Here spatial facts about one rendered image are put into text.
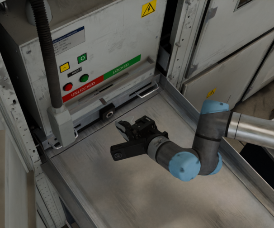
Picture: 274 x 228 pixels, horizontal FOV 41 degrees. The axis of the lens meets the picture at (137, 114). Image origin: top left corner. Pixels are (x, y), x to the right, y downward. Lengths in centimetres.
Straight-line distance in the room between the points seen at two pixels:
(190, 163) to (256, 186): 49
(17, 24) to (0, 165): 35
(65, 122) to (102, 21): 31
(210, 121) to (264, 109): 166
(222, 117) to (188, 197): 40
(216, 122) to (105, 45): 40
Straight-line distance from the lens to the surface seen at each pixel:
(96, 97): 123
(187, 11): 124
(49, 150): 138
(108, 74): 125
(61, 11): 101
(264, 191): 140
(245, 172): 140
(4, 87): 95
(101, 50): 113
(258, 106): 268
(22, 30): 98
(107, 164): 134
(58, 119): 107
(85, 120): 136
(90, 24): 103
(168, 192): 132
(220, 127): 103
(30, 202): 132
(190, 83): 163
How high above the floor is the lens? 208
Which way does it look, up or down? 58 degrees down
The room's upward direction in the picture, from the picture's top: 8 degrees clockwise
